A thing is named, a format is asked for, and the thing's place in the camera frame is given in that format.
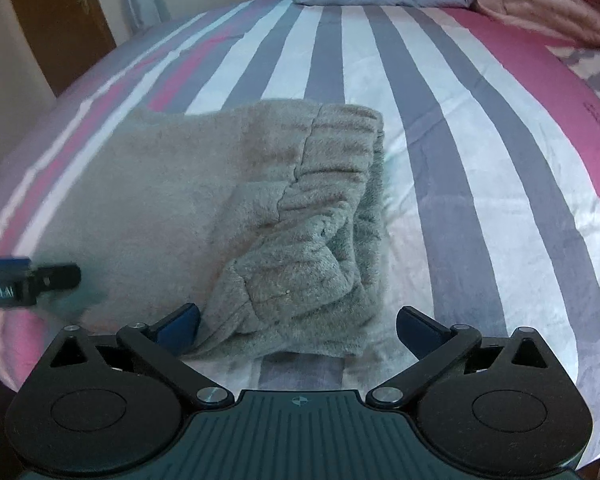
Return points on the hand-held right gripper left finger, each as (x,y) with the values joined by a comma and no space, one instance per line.
(180,327)

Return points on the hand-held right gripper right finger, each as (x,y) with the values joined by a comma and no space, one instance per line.
(420,327)

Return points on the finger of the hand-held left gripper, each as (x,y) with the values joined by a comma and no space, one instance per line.
(57,277)

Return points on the grey fleece pants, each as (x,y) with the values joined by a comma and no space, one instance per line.
(260,240)

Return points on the striped bed sheet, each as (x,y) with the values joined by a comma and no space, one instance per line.
(480,160)

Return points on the brown wooden door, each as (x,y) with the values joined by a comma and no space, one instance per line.
(55,15)

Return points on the folded pink blanket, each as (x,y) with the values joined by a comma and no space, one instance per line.
(545,7)

